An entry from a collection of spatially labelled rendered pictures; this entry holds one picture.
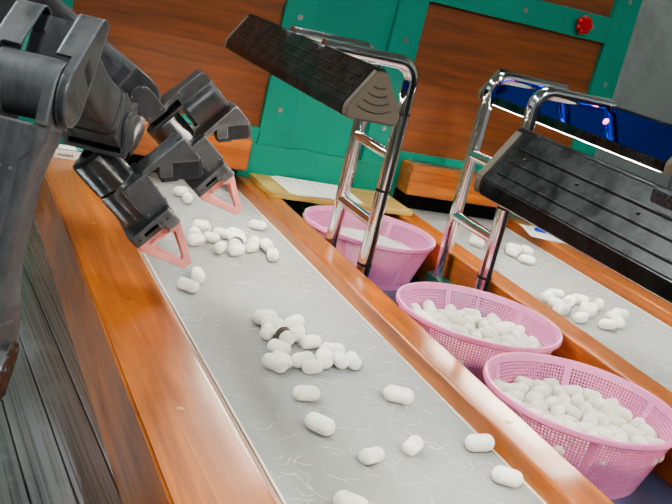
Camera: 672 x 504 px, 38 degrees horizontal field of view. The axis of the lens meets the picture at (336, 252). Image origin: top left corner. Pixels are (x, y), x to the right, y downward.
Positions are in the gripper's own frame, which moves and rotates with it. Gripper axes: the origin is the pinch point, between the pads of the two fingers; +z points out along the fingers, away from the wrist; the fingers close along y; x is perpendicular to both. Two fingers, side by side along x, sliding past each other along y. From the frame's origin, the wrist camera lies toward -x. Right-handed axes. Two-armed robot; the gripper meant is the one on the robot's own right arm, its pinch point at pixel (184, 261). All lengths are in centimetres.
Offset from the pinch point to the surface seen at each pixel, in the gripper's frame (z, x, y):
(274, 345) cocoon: 10.3, -2.4, -15.5
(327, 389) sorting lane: 14.5, -4.1, -24.6
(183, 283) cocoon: 4.7, 2.5, 4.8
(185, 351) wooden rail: -0.5, 5.6, -21.8
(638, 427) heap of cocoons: 48, -33, -30
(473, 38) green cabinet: 35, -78, 75
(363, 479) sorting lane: 11.7, -1.5, -45.2
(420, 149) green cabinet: 48, -53, 75
